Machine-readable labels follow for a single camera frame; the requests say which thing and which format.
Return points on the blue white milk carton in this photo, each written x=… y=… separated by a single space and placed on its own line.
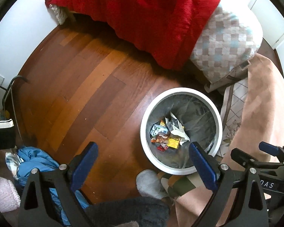
x=157 y=128

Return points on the white round trash bin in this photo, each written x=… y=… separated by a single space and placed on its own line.
x=200 y=118

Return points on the white door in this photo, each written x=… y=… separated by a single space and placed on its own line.
x=271 y=20

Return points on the grey slipper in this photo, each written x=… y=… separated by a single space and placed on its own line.
x=149 y=185

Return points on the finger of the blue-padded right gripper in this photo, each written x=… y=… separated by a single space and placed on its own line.
x=245 y=160
x=275 y=151

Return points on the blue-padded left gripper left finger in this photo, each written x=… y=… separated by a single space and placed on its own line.
x=37 y=207

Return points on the yellow snack packet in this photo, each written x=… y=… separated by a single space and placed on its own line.
x=174 y=141

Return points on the red blanket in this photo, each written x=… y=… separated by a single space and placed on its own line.
x=167 y=29

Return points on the white snack bag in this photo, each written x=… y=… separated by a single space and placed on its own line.
x=176 y=128

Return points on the bed with checkered sheet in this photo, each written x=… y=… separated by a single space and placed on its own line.
x=231 y=37

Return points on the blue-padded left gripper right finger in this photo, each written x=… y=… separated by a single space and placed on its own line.
x=249 y=206

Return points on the pink and striped tablecloth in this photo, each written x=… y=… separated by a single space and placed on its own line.
x=262 y=120

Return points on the brown snack wrapper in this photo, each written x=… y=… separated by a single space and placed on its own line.
x=162 y=139

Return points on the blue clothing pile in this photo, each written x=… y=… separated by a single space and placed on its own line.
x=51 y=194

